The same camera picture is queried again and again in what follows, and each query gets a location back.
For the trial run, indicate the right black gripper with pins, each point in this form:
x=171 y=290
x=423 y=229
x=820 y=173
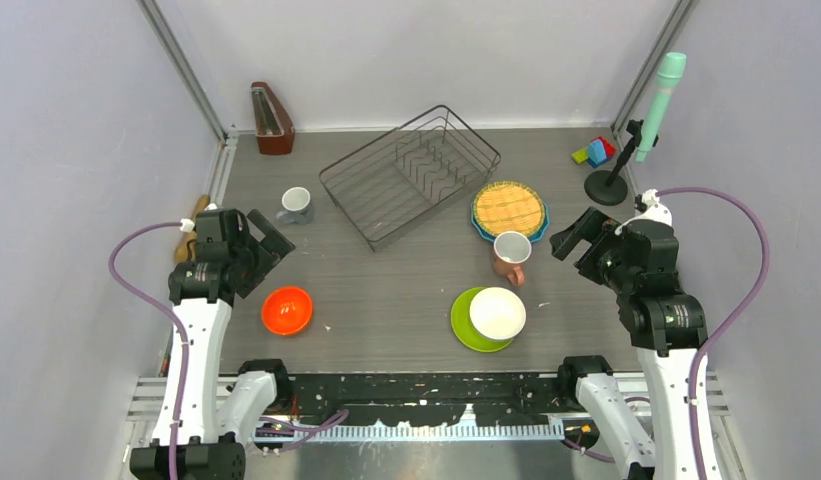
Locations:
x=594 y=226

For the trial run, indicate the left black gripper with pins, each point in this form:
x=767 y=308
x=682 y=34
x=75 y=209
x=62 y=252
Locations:
x=269 y=252

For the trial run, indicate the blue polka dot plate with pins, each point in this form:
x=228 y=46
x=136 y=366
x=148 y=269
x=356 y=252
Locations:
x=537 y=236

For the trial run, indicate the orange bowl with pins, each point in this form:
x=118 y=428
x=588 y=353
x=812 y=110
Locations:
x=287 y=311

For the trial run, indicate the pink ceramic mug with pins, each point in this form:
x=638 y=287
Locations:
x=511 y=250

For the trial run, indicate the yellow woven bamboo plate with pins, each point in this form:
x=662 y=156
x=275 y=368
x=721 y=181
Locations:
x=509 y=206

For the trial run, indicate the white ribbed bowl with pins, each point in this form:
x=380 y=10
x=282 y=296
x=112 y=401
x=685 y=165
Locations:
x=497 y=313

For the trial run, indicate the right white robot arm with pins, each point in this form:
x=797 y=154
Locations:
x=637 y=261

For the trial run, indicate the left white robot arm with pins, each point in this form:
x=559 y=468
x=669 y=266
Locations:
x=195 y=436

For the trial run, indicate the grey ceramic mug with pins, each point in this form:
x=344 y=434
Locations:
x=297 y=207

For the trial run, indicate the colourful toy blocks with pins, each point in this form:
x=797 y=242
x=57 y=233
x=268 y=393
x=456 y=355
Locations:
x=598 y=152

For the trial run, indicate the wooden rolling pin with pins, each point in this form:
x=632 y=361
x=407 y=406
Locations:
x=184 y=249

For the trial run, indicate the brown wooden metronome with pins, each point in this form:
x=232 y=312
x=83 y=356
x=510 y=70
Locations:
x=274 y=129

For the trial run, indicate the green plate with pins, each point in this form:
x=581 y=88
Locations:
x=464 y=330

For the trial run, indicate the mint green microphone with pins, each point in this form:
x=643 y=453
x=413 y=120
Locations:
x=668 y=77

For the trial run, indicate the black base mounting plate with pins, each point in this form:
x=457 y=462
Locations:
x=426 y=399

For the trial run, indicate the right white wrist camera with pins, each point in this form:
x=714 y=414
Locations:
x=649 y=207

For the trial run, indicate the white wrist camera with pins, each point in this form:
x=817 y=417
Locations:
x=649 y=207
x=186 y=225

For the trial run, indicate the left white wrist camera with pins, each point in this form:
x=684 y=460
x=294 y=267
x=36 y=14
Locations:
x=186 y=225

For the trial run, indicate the black wire dish rack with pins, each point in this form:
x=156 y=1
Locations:
x=409 y=174

